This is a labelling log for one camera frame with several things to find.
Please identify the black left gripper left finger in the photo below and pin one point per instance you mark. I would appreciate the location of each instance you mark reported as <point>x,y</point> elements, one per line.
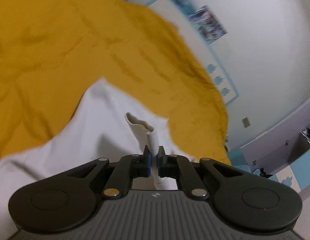
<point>120,175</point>

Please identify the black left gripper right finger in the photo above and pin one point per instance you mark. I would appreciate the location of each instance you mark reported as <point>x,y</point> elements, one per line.
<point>180,168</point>

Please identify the white printed t-shirt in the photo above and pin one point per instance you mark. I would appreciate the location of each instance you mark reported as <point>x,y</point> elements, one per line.
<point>108,123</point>

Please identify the blue white wardrobe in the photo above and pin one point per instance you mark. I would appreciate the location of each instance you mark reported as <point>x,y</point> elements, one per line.
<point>281,153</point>

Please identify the mustard yellow quilt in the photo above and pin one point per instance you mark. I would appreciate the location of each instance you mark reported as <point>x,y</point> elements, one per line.
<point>52,51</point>

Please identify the white blue-trimmed headboard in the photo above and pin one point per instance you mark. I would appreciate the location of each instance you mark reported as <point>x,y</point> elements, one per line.
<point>200,49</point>

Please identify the beige wall socket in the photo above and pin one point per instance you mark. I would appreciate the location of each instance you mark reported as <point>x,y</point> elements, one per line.
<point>246,122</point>

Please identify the anime wall poster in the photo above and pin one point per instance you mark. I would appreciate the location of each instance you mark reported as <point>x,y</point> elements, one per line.
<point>207,25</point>

